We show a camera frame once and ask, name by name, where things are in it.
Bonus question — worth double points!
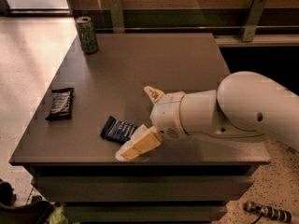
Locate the black snack bar wrapper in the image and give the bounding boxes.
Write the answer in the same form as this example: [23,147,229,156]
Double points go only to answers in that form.
[45,88,74,121]

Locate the green crumpled item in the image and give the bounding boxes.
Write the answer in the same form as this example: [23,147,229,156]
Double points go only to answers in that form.
[49,206,69,224]

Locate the dark chair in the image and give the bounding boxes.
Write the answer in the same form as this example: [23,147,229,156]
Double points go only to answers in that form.
[0,179,54,224]

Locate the right metal bracket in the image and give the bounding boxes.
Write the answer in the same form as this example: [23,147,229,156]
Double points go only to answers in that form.
[240,0,267,42]

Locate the upper grey drawer front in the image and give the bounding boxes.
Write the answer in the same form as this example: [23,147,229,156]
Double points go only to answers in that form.
[33,176,252,203]

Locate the lower grey drawer front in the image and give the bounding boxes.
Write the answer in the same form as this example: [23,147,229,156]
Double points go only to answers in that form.
[66,206,227,223]

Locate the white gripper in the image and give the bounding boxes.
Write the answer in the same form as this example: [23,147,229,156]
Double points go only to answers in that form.
[115,86,185,161]

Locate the green soda can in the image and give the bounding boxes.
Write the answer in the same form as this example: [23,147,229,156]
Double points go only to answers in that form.
[75,16,98,54]

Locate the black white striped tool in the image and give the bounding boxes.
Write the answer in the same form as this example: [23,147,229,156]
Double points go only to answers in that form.
[243,202,292,224]

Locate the grey drawer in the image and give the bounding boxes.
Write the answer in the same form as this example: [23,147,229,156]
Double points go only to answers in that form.
[66,206,227,223]
[33,176,252,203]

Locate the blue rxbar wrapper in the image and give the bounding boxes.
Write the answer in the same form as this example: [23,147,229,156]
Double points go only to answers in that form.
[100,116,138,145]

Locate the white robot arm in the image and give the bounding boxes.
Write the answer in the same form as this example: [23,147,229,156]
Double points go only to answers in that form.
[115,72,299,161]

